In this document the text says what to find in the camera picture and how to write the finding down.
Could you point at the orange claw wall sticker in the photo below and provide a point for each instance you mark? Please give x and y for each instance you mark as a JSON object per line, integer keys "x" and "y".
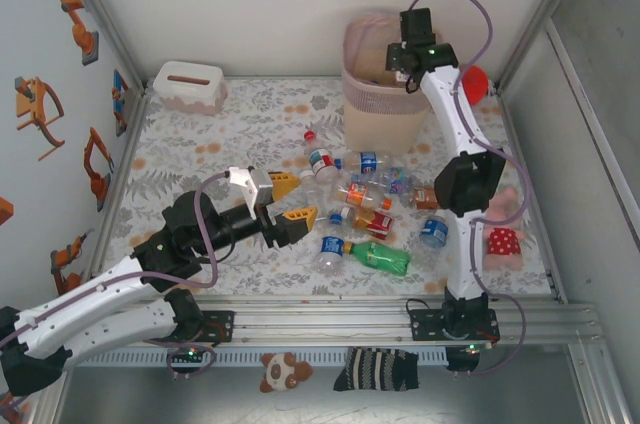
{"x": 30, "y": 106}

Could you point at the clear bottle blue cap label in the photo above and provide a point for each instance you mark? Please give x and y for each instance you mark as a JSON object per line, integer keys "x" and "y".
{"x": 327, "y": 246}

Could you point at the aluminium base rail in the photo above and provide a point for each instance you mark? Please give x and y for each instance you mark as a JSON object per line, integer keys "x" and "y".
{"x": 325, "y": 324}

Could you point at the white-capped bottle blue label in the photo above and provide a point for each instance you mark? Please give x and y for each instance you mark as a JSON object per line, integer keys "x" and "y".
{"x": 432, "y": 231}

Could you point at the blue orange machine wall sticker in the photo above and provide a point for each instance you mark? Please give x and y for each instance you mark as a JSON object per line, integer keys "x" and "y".
{"x": 120, "y": 99}

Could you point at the clear bottle red cap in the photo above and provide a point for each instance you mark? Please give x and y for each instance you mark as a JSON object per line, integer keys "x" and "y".
{"x": 320, "y": 160}

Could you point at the brown white panda plush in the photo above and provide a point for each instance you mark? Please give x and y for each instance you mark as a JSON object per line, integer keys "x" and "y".
{"x": 280, "y": 371}

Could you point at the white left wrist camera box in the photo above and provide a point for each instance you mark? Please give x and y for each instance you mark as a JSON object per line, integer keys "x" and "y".
{"x": 250, "y": 184}

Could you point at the brown coffee bottle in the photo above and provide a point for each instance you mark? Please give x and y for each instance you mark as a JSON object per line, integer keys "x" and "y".
{"x": 425, "y": 198}

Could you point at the beige bin with pink liner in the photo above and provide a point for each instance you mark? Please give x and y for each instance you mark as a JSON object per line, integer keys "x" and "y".
{"x": 380, "y": 124}

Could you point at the clear bottle purple teal label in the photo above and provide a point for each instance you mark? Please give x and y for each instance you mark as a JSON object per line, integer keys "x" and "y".
{"x": 395, "y": 181}

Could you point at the small circuit board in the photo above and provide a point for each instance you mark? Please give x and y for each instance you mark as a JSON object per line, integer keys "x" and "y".
{"x": 462, "y": 361}
{"x": 187, "y": 355}

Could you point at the orange wall sticker piece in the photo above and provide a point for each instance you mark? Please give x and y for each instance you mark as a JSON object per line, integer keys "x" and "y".
{"x": 5, "y": 211}

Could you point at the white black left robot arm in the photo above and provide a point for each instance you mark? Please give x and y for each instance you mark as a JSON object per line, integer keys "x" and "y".
{"x": 100, "y": 289}

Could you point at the pink plush toy red dress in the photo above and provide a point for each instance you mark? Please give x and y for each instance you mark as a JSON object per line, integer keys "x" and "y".
{"x": 502, "y": 244}

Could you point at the clear bottle orange label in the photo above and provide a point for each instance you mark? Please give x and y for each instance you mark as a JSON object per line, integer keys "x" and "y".
{"x": 357, "y": 194}

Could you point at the floral patterned table mat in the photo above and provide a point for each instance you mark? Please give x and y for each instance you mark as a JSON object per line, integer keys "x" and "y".
{"x": 280, "y": 109}

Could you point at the white pink tissue box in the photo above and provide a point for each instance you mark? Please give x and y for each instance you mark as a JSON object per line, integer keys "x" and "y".
{"x": 187, "y": 94}

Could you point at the clear bottle white cap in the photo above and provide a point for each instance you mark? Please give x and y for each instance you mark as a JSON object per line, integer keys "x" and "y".
{"x": 312, "y": 194}

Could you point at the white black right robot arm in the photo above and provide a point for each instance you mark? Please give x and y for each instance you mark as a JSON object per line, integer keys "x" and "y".
{"x": 462, "y": 119}

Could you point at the green bottle yellow cap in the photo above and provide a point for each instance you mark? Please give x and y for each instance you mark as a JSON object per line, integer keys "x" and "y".
{"x": 380, "y": 256}

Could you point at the black white striped sock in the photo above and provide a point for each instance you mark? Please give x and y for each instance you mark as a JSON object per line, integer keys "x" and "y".
{"x": 375, "y": 369}

